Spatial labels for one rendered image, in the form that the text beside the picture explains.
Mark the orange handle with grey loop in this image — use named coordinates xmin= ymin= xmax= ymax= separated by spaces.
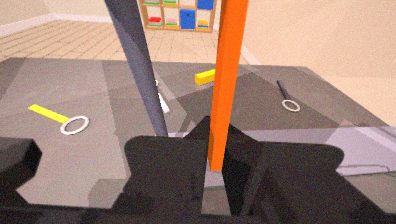
xmin=208 ymin=0 xmax=249 ymax=171

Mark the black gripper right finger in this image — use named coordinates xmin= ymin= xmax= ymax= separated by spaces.
xmin=221 ymin=124 xmax=344 ymax=216

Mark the white loop with straight handle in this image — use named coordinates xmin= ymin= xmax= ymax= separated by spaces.
xmin=156 ymin=80 xmax=169 ymax=113

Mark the white loop with yellow handle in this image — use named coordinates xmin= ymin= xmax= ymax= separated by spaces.
xmin=29 ymin=105 xmax=89 ymax=135

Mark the yellow rectangular block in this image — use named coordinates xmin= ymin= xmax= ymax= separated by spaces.
xmin=195 ymin=69 xmax=215 ymax=85

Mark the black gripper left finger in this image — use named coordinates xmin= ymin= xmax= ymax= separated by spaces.
xmin=124 ymin=116 xmax=211 ymax=214

